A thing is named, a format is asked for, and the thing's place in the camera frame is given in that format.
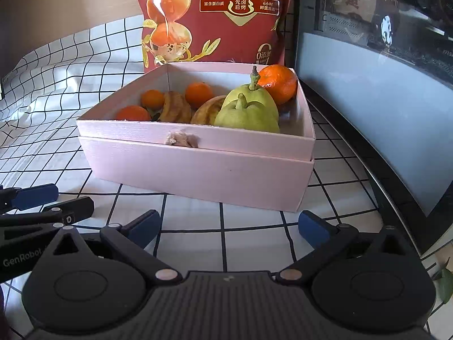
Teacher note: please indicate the white checked tablecloth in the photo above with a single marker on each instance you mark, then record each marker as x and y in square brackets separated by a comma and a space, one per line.
[53, 78]

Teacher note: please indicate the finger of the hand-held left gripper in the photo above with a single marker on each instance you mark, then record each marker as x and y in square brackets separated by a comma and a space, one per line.
[78, 209]
[35, 196]

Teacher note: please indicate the green pear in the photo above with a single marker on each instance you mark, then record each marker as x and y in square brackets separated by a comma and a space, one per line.
[262, 99]
[244, 118]

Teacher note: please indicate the red snack bag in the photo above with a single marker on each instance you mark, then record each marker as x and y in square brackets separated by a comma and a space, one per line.
[212, 24]

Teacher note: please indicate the ripe yellow banana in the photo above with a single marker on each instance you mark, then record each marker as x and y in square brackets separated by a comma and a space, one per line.
[173, 109]
[207, 113]

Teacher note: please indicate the tangerine with leaves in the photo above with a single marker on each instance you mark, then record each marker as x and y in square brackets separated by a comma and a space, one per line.
[153, 98]

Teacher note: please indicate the glass sided computer case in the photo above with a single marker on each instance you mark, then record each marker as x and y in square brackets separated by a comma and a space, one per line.
[371, 95]

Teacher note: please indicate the pink cardboard box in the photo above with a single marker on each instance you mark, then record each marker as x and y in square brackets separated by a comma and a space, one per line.
[194, 177]

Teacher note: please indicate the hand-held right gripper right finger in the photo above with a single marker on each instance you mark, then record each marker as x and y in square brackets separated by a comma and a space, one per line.
[313, 226]

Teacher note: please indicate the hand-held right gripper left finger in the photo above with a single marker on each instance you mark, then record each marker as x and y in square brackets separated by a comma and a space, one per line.
[143, 228]

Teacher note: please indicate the green plant leaves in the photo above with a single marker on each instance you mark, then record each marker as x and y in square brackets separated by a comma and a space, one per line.
[444, 283]

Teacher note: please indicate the orange tangerine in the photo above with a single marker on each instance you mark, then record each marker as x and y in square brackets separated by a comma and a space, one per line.
[279, 83]
[132, 114]
[199, 95]

